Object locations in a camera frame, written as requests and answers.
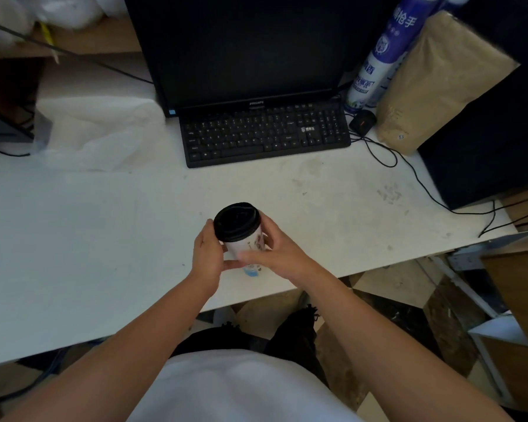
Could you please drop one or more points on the black computer case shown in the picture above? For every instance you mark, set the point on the black computer case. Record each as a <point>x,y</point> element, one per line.
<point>497,136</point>

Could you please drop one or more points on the person's right forearm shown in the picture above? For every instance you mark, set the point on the person's right forearm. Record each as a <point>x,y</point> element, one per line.
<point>400,356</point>

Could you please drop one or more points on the black computer mouse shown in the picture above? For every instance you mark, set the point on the black computer mouse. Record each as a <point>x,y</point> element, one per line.
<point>363,123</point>

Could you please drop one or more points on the black slim monitor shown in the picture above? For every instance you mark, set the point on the black slim monitor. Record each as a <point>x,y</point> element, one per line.
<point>4,125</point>

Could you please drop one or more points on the person's right hand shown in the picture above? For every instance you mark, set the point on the person's right hand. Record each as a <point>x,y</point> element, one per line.
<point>286,259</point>

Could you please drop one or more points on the person's black trousers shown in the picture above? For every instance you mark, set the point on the person's black trousers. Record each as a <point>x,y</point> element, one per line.
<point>295,338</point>

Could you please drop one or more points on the wooden cabinet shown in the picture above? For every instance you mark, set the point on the wooden cabinet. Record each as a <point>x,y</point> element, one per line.
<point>519,294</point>

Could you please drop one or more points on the white paper cup blue print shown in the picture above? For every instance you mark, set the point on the white paper cup blue print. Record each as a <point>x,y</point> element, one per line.
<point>244,243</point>

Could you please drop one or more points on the person's white shirt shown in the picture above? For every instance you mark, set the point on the person's white shirt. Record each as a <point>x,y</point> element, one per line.
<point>242,386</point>

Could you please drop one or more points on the white plastic bag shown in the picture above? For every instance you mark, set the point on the white plastic bag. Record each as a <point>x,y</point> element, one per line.
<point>66,8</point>
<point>112,4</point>
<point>4,17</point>

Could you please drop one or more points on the brown paper bag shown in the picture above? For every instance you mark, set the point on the brown paper bag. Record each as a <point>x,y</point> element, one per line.
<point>440,83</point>

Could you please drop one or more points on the person's left forearm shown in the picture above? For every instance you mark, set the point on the person's left forearm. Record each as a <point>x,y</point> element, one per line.
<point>114,360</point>

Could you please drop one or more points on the black desktop monitor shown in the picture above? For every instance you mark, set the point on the black desktop monitor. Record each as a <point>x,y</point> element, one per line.
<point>246,43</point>

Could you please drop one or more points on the blue white spray can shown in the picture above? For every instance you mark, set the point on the blue white spray can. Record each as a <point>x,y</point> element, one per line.
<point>391,48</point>

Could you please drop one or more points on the person's left hand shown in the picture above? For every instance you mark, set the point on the person's left hand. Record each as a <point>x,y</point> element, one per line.
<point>207,259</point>

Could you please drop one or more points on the black keyboard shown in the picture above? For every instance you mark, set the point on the black keyboard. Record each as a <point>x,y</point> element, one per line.
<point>264,133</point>

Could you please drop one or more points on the yellow tie strip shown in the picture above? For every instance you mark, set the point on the yellow tie strip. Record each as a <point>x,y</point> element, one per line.
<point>49,41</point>

